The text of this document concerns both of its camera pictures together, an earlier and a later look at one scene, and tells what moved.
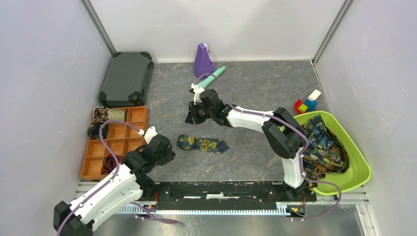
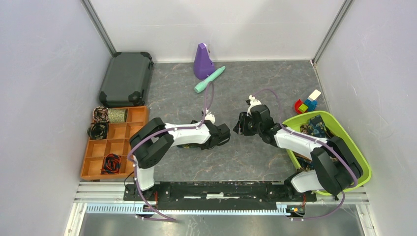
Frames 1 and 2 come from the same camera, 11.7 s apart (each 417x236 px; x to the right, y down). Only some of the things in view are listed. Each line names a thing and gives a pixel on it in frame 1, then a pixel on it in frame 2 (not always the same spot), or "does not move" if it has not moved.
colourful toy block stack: x=310 y=104 does not move
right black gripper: x=192 y=118 → x=243 y=119
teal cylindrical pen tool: x=203 y=83 does not move
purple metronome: x=203 y=63 does not move
